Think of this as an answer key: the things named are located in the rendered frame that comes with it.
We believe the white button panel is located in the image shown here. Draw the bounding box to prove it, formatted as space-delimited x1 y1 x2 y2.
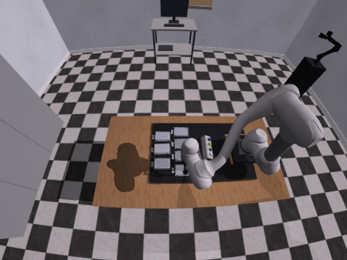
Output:
200 135 213 160

